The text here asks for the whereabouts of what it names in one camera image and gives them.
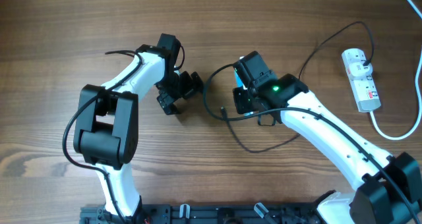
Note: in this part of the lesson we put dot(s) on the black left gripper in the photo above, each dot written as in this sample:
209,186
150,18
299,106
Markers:
190,87

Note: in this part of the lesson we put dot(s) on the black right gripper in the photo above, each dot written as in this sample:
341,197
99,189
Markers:
241,104

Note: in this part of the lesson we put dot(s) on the blue Galaxy smartphone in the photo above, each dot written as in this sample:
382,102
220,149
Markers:
238,78

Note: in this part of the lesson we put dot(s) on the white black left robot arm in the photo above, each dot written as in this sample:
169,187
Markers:
106,122

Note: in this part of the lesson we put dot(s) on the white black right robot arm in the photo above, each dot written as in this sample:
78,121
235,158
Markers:
386,189

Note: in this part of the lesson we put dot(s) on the white USB charger adapter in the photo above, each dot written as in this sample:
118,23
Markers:
359,70

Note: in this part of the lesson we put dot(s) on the white power strip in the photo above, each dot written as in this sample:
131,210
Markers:
364,90

